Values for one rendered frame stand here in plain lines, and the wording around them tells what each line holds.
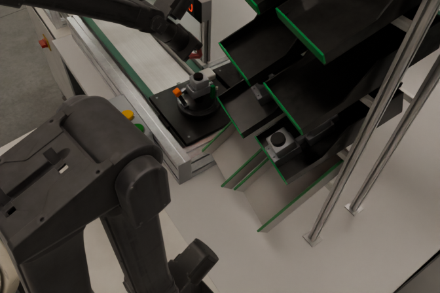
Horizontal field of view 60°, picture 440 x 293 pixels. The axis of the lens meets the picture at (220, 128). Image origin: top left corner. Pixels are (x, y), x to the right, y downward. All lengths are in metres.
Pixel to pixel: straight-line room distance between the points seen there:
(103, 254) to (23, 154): 0.80
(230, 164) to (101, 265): 0.43
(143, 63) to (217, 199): 0.63
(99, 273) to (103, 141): 0.81
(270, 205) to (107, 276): 0.46
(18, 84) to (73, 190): 2.75
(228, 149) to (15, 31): 2.75
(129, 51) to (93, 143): 1.27
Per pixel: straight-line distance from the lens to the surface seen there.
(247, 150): 1.01
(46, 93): 2.88
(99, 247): 1.12
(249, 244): 1.10
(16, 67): 3.18
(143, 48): 1.57
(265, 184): 0.98
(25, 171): 0.32
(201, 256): 0.68
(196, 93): 1.17
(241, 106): 0.91
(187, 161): 1.11
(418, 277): 1.69
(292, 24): 0.61
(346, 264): 1.13
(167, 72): 1.44
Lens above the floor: 1.86
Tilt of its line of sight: 49 degrees down
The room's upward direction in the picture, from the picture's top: 3 degrees clockwise
